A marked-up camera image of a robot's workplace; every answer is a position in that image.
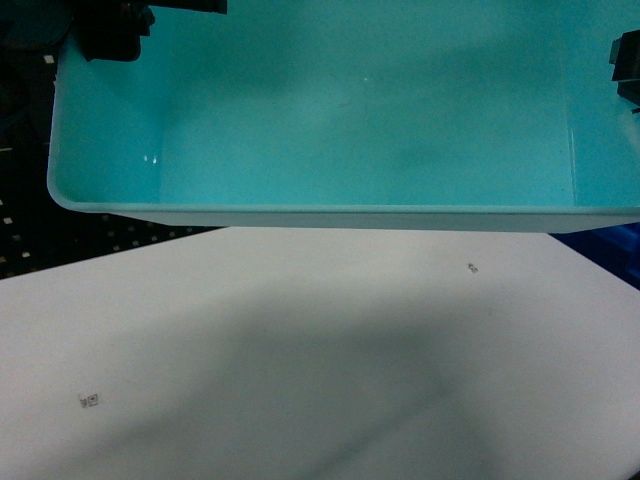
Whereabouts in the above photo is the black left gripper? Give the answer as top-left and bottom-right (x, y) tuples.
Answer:
(74, 0), (228, 62)

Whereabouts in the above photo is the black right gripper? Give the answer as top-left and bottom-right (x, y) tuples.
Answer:
(609, 30), (640, 113)

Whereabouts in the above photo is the teal plastic bin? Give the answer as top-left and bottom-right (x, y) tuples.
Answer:
(47, 1), (639, 233)

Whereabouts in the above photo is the large blue plastic crate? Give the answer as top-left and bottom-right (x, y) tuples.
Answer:
(552, 223), (639, 289)

